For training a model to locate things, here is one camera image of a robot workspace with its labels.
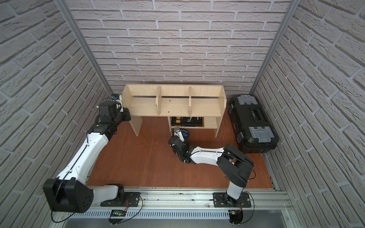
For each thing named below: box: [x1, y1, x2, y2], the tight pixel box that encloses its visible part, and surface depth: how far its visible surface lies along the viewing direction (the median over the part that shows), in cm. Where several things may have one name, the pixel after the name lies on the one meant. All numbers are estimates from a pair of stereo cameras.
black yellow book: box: [171, 116, 205, 128], surface depth 91 cm
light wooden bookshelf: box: [121, 84, 227, 138], surface depth 85 cm
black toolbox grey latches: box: [228, 94, 279, 154], surface depth 89 cm
